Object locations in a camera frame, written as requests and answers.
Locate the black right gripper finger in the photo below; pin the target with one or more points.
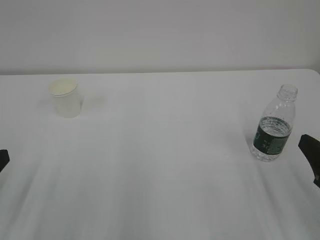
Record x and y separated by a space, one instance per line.
310 147

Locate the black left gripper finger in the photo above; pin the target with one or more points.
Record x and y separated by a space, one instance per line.
4 158

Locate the clear plastic water bottle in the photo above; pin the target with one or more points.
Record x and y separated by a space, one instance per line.
275 125

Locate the white paper cup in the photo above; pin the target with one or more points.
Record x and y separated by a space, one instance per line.
65 96

